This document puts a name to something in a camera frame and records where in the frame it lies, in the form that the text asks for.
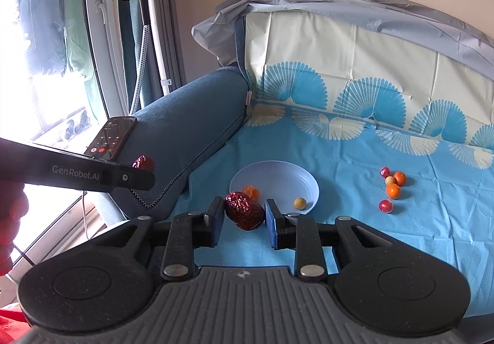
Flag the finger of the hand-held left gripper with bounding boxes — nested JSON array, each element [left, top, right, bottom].
[[108, 163, 156, 192]]

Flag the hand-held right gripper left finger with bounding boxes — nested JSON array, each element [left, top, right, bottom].
[[96, 197, 226, 282]]

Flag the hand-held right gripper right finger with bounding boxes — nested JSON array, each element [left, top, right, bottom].
[[264, 198, 390, 282]]

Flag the small wrinkled red date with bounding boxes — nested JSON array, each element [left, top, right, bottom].
[[132, 155, 155, 172]]

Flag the large wrinkled red date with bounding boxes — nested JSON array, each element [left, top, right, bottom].
[[224, 192, 266, 231]]

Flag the light blue plate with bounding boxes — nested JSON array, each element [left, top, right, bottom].
[[229, 161, 320, 218]]

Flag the person's left hand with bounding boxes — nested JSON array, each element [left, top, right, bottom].
[[0, 180, 30, 276]]

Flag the black smartphone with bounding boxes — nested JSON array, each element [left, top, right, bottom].
[[85, 116, 138, 162]]

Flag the blue fabric sofa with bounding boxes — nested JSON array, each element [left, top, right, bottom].
[[93, 14, 257, 223]]

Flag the blue patterned plastic cloth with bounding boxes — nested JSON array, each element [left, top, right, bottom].
[[166, 10, 494, 319]]

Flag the hanging green garment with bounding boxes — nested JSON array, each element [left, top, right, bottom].
[[63, 0, 95, 81]]

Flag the hanging blue jacket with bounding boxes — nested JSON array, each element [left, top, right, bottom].
[[16, 0, 67, 78]]

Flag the red clothing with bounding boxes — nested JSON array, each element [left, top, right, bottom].
[[0, 305, 35, 332]]

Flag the grey curtain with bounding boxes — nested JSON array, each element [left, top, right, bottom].
[[147, 0, 188, 88]]

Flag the grey cover sheet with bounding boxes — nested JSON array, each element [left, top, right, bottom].
[[191, 0, 494, 113]]

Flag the white cable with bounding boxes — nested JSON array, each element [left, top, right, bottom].
[[81, 192, 92, 237]]

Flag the white window frame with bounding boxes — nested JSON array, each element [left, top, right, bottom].
[[79, 0, 130, 119]]

